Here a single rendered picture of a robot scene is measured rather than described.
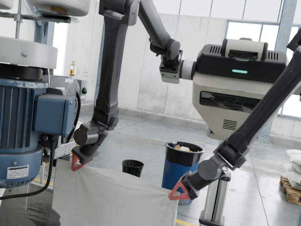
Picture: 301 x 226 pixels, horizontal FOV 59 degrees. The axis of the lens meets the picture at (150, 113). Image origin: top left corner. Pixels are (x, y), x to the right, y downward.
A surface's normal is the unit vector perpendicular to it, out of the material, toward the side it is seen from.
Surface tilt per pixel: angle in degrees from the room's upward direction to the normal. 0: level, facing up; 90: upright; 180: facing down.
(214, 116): 130
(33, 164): 91
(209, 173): 77
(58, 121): 90
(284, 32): 90
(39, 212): 90
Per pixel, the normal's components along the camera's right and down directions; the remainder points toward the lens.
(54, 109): 0.11, 0.14
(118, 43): 0.79, 0.44
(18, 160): 0.61, 0.21
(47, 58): 0.93, 0.18
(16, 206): -0.30, 0.07
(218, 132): -0.32, 0.69
